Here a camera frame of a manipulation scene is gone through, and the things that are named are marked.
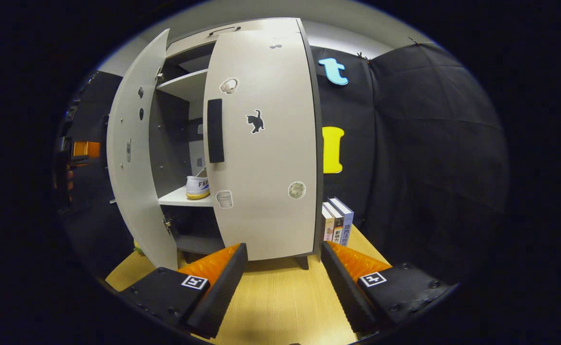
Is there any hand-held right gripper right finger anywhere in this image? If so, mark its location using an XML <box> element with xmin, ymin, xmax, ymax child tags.
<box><xmin>320</xmin><ymin>241</ymin><xmax>455</xmax><ymax>334</ymax></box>

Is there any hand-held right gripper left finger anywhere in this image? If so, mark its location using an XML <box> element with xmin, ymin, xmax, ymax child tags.
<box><xmin>117</xmin><ymin>243</ymin><xmax>249</xmax><ymax>339</ymax></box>

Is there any white door with phone sticker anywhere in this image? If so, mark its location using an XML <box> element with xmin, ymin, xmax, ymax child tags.
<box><xmin>106</xmin><ymin>29</ymin><xmax>180</xmax><ymax>271</ymax></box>

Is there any white and grey shoe cabinet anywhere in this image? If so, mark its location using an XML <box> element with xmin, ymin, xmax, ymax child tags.
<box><xmin>149</xmin><ymin>17</ymin><xmax>325</xmax><ymax>270</ymax></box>

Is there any white canvas shoe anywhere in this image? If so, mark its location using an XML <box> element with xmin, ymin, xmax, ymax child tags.
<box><xmin>186</xmin><ymin>167</ymin><xmax>211</xmax><ymax>200</ymax></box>

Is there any white door with cat sticker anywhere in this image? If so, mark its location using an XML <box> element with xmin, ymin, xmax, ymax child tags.
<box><xmin>203</xmin><ymin>30</ymin><xmax>321</xmax><ymax>262</ymax></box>

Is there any white paperback book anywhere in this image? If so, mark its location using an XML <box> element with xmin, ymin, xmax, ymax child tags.
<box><xmin>326</xmin><ymin>201</ymin><xmax>345</xmax><ymax>245</ymax></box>

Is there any cream paperback book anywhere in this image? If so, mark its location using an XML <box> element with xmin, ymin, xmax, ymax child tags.
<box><xmin>321</xmin><ymin>205</ymin><xmax>335</xmax><ymax>243</ymax></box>

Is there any lavender paperback book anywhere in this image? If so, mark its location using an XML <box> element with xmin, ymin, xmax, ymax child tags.
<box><xmin>330</xmin><ymin>197</ymin><xmax>355</xmax><ymax>247</ymax></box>

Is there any black backdrop cloth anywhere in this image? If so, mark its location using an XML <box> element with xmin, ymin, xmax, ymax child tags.
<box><xmin>55</xmin><ymin>41</ymin><xmax>510</xmax><ymax>284</ymax></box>

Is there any black door handle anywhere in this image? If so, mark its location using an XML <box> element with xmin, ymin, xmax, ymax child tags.
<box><xmin>207</xmin><ymin>99</ymin><xmax>225</xmax><ymax>164</ymax></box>

